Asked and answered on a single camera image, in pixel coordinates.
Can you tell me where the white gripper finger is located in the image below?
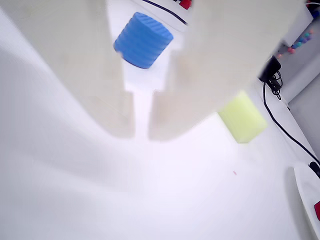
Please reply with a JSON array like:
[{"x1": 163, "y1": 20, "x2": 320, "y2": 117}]
[
  {"x1": 0, "y1": 0, "x2": 136, "y2": 139},
  {"x1": 148, "y1": 0, "x2": 308, "y2": 141}
]

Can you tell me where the pale yellow foam block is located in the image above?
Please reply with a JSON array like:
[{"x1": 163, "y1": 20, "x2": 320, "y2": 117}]
[{"x1": 216, "y1": 90, "x2": 268, "y2": 144}]

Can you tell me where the blue ribbed cylinder block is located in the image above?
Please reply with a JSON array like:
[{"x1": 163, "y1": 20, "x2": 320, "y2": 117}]
[{"x1": 113, "y1": 11, "x2": 174, "y2": 70}]

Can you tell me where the black box device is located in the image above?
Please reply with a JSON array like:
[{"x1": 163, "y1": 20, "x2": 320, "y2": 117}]
[{"x1": 258, "y1": 54, "x2": 282, "y2": 83}]

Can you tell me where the red object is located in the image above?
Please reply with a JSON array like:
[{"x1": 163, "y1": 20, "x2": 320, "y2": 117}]
[{"x1": 172, "y1": 0, "x2": 193, "y2": 11}]

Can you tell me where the white box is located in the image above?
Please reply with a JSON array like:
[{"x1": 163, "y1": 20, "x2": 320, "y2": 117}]
[{"x1": 281, "y1": 3, "x2": 315, "y2": 48}]

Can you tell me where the white round plate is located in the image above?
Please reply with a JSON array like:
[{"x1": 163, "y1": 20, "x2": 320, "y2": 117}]
[{"x1": 293, "y1": 161, "x2": 320, "y2": 240}]

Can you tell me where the black coiled cable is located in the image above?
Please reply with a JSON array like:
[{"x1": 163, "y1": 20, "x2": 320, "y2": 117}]
[{"x1": 267, "y1": 70, "x2": 284, "y2": 101}]

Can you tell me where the dark thin cable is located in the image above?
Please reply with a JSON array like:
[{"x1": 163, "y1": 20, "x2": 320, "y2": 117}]
[{"x1": 141, "y1": 0, "x2": 189, "y2": 26}]

